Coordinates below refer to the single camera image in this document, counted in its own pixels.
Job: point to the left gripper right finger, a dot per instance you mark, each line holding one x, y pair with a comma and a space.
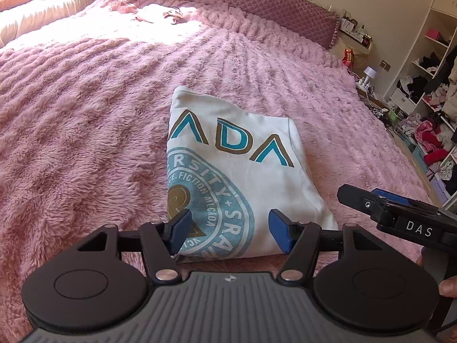
299, 242

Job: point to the white bedside lamp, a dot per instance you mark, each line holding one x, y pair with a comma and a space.
370, 74

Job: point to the white storage shelf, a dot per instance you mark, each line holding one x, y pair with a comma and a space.
419, 93

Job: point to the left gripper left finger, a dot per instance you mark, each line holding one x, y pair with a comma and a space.
160, 242

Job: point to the red snack bag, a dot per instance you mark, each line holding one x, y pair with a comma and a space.
348, 59

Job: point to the pink fluffy blanket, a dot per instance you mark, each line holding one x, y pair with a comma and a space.
85, 105

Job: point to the right hand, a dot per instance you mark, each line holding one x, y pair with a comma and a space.
439, 265

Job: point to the small pink garment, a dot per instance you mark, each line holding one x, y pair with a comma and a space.
174, 16

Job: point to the white sweatshirt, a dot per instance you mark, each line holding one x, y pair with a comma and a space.
230, 168

